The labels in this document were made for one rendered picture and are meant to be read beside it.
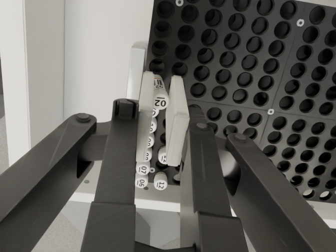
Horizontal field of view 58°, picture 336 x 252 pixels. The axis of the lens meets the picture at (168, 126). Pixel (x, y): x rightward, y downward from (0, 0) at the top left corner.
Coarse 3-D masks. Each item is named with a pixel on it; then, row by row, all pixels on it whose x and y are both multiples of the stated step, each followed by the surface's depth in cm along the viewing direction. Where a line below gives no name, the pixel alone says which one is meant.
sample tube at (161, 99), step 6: (156, 78) 23; (156, 84) 22; (162, 84) 22; (156, 90) 21; (162, 90) 21; (156, 96) 20; (162, 96) 20; (156, 102) 20; (162, 102) 20; (156, 108) 21; (162, 108) 21
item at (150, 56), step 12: (156, 0) 22; (168, 0) 22; (156, 12) 22; (156, 24) 23; (168, 24) 23; (156, 36) 23; (168, 36) 23; (168, 48) 23; (168, 60) 24; (156, 72) 25; (156, 120) 26; (156, 132) 27
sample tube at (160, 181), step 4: (160, 164) 30; (164, 164) 30; (160, 172) 28; (156, 176) 28; (160, 176) 28; (164, 176) 28; (156, 180) 27; (160, 180) 27; (164, 180) 27; (156, 184) 28; (160, 184) 28; (164, 184) 28; (156, 188) 28; (160, 188) 28; (164, 188) 28
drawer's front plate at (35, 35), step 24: (0, 0) 19; (24, 0) 19; (48, 0) 24; (0, 24) 20; (24, 24) 20; (48, 24) 24; (0, 48) 20; (24, 48) 20; (48, 48) 25; (24, 72) 21; (48, 72) 26; (24, 96) 22; (48, 96) 27; (24, 120) 23; (48, 120) 28; (24, 144) 24
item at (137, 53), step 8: (136, 48) 29; (144, 48) 29; (136, 56) 29; (144, 56) 29; (136, 64) 29; (128, 72) 30; (136, 72) 29; (128, 80) 30; (136, 80) 30; (128, 88) 30; (136, 88) 30; (128, 96) 31; (136, 96) 31
